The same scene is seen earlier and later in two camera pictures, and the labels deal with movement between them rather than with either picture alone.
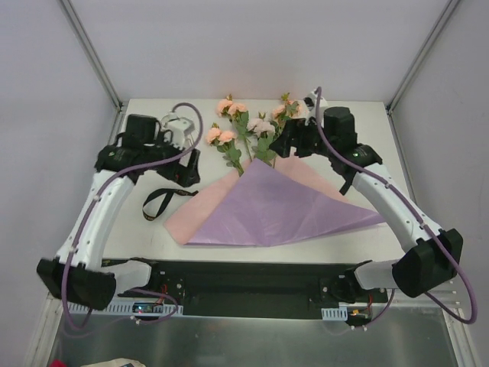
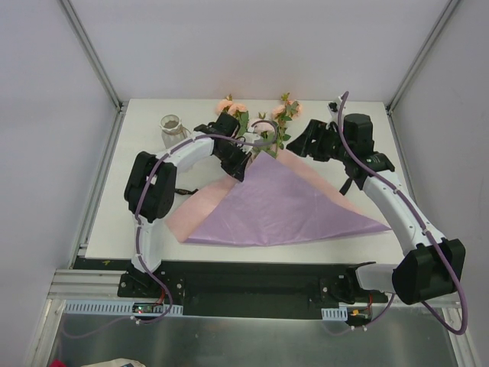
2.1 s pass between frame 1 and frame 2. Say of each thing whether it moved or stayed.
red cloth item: stayed
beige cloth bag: stayed
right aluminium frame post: stayed
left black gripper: moved
